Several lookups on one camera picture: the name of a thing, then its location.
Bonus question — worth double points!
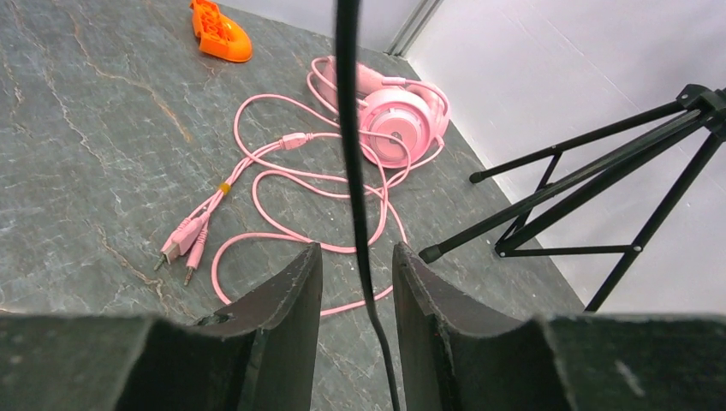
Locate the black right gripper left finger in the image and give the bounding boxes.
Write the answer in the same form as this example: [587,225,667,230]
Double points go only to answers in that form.
[1,243,323,410]

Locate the black headphone cable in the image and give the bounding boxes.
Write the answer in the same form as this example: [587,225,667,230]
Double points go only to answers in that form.
[334,0,402,411]

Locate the pink headphone cable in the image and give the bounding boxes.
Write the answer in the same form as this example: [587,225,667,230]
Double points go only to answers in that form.
[152,93,446,318]

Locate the orange plastic piece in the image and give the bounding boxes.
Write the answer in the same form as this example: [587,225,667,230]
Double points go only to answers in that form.
[189,0,253,63]

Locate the black music stand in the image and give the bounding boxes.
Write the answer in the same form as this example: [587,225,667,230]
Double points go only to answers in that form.
[419,84,725,313]

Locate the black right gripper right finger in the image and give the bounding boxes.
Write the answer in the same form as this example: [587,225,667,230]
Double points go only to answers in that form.
[392,243,725,410]

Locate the pink headphones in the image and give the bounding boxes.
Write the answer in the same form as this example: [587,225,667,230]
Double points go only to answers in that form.
[355,63,450,169]

